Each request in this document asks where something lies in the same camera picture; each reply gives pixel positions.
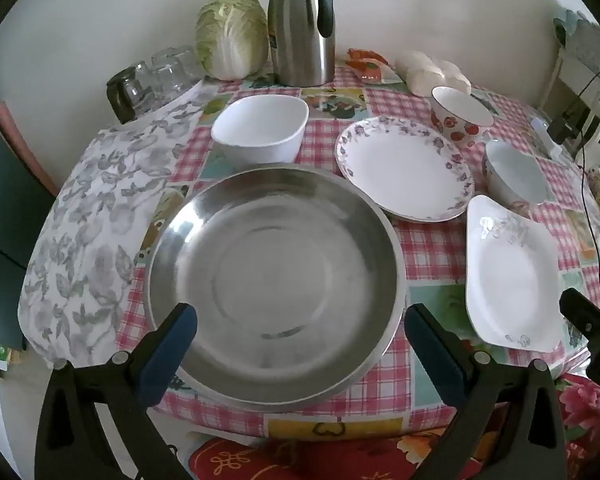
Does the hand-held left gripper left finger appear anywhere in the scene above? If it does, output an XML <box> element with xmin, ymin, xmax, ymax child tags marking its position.
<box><xmin>35</xmin><ymin>302</ymin><xmax>198</xmax><ymax>480</ymax></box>

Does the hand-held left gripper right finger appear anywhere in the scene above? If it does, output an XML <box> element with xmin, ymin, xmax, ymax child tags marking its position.
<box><xmin>404</xmin><ymin>302</ymin><xmax>566</xmax><ymax>480</ymax></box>

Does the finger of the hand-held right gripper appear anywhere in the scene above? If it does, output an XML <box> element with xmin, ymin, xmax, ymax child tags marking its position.
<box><xmin>559</xmin><ymin>287</ymin><xmax>600</xmax><ymax>350</ymax></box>

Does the white square floral plate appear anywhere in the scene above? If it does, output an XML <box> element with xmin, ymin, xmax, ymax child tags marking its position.
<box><xmin>465</xmin><ymin>194</ymin><xmax>567</xmax><ymax>353</ymax></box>

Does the stainless steel basin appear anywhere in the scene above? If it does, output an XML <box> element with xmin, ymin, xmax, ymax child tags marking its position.
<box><xmin>142</xmin><ymin>164</ymin><xmax>406</xmax><ymax>407</ymax></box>

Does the white round bowl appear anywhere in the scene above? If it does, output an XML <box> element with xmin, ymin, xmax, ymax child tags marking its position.
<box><xmin>482</xmin><ymin>140</ymin><xmax>551</xmax><ymax>206</ymax></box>

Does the round floral rim plate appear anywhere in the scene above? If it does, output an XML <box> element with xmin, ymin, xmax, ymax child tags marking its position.
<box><xmin>335</xmin><ymin>116</ymin><xmax>476</xmax><ymax>222</ymax></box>

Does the white square bowl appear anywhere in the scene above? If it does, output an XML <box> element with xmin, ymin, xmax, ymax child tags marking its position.
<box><xmin>211</xmin><ymin>94</ymin><xmax>310</xmax><ymax>165</ymax></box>

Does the strawberry print bowl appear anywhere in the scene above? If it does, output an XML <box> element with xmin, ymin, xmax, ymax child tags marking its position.
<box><xmin>430</xmin><ymin>86</ymin><xmax>495</xmax><ymax>147</ymax></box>

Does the pink checkered tablecloth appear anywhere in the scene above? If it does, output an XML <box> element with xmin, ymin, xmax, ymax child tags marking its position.
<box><xmin>115</xmin><ymin>60</ymin><xmax>600</xmax><ymax>441</ymax></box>

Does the red floral cloth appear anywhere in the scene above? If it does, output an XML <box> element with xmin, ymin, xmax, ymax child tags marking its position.
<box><xmin>187</xmin><ymin>370</ymin><xmax>600</xmax><ymax>480</ymax></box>

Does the grey floral tablecloth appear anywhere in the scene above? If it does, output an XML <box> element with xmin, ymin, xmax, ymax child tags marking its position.
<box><xmin>17</xmin><ymin>80</ymin><xmax>596</xmax><ymax>371</ymax></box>

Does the black power adapter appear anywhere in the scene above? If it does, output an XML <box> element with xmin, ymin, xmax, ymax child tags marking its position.
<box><xmin>547</xmin><ymin>116</ymin><xmax>581</xmax><ymax>143</ymax></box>

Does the white power strip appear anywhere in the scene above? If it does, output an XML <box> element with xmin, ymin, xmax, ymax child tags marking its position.
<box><xmin>530</xmin><ymin>117</ymin><xmax>563</xmax><ymax>158</ymax></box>

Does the dark green chair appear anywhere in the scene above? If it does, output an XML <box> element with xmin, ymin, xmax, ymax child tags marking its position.
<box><xmin>0</xmin><ymin>102</ymin><xmax>58</xmax><ymax>348</ymax></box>

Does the glass jar with dark lid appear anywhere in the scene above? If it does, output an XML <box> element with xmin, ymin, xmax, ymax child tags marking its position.
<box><xmin>106</xmin><ymin>61</ymin><xmax>153</xmax><ymax>123</ymax></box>

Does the pale lace cloth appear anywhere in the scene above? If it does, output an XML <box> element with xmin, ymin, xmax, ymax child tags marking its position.
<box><xmin>554</xmin><ymin>7</ymin><xmax>600</xmax><ymax>73</ymax></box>

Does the clear drinking glass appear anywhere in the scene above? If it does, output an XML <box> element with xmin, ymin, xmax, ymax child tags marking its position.
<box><xmin>151</xmin><ymin>46</ymin><xmax>203</xmax><ymax>95</ymax></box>

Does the pack of white tissue rolls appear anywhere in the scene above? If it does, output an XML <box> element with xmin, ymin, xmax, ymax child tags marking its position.
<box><xmin>395</xmin><ymin>50</ymin><xmax>473</xmax><ymax>97</ymax></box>

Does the orange printed packet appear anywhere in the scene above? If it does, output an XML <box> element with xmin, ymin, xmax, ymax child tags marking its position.
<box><xmin>347</xmin><ymin>48</ymin><xmax>403</xmax><ymax>83</ymax></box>

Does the yellowish covered container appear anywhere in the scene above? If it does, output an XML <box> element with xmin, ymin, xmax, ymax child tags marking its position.
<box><xmin>195</xmin><ymin>0</ymin><xmax>271</xmax><ymax>81</ymax></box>

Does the stainless steel thermos jug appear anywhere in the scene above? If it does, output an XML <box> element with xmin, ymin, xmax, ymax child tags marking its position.
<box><xmin>267</xmin><ymin>0</ymin><xmax>337</xmax><ymax>87</ymax></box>

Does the black charging cable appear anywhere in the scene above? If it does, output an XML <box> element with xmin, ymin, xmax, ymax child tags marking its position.
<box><xmin>577</xmin><ymin>142</ymin><xmax>600</xmax><ymax>266</ymax></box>

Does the black power cable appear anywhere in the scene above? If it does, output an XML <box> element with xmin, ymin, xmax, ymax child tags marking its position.
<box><xmin>562</xmin><ymin>67</ymin><xmax>600</xmax><ymax>121</ymax></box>

